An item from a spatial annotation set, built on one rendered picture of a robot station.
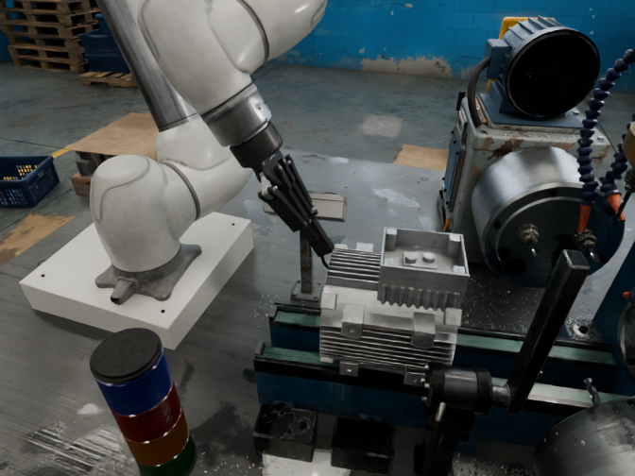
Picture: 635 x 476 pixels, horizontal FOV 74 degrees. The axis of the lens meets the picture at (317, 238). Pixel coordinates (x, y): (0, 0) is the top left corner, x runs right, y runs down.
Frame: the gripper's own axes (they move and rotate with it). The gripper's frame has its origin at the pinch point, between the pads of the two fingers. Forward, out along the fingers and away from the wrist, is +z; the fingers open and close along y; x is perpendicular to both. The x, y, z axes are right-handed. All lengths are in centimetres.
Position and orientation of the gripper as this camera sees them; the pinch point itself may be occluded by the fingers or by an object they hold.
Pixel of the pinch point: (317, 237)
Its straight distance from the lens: 71.3
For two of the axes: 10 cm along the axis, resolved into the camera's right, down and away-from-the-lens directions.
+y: 1.7, -5.7, 8.0
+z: 4.9, 7.6, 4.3
